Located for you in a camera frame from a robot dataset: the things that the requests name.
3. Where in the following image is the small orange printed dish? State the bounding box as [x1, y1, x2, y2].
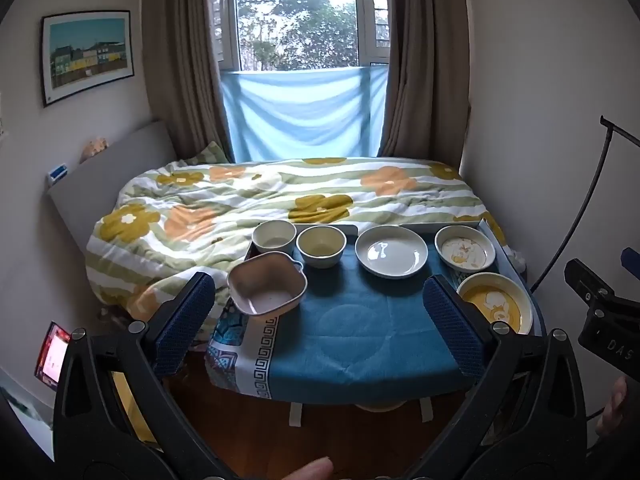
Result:
[434, 225, 497, 273]

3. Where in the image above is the person's left hand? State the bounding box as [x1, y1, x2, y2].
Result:
[277, 456, 335, 480]

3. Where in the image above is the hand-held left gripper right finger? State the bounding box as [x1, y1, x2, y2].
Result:
[405, 275, 586, 480]

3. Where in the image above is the small white bowl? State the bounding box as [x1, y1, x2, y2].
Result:
[251, 220, 298, 256]

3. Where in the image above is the brown curtain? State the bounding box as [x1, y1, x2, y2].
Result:
[377, 0, 473, 168]
[142, 0, 236, 163]

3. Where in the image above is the grey headboard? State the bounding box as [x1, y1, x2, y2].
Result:
[47, 119, 176, 266]

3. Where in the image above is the white plate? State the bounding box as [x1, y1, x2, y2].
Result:
[355, 225, 429, 279]

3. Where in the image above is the green striped pillow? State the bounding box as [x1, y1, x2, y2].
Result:
[182, 141, 231, 166]

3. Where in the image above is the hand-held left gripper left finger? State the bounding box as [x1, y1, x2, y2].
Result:
[52, 272, 241, 480]

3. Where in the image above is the light blue window cloth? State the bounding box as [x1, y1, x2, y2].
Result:
[220, 65, 390, 163]

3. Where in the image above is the pink bowl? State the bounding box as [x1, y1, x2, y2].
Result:
[226, 252, 307, 317]

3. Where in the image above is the blue tablecloth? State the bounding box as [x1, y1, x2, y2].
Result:
[205, 232, 543, 403]

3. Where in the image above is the yellow printed plate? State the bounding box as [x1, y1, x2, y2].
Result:
[456, 271, 535, 336]

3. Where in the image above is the small plush toy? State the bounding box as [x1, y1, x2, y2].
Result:
[80, 137, 110, 163]

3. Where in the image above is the red phone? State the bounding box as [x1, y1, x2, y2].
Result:
[34, 321, 71, 390]

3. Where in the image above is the window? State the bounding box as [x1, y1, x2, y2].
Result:
[210, 0, 396, 73]

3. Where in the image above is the person's right hand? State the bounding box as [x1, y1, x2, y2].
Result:
[595, 375, 630, 438]

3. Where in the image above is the framed wall picture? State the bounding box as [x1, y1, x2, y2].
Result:
[40, 9, 136, 108]

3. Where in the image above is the floral blanket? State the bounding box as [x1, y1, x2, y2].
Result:
[85, 156, 508, 321]

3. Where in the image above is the cream bowl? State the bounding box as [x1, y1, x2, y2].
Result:
[296, 225, 347, 269]

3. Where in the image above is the black cable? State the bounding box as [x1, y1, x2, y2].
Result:
[530, 116, 640, 293]

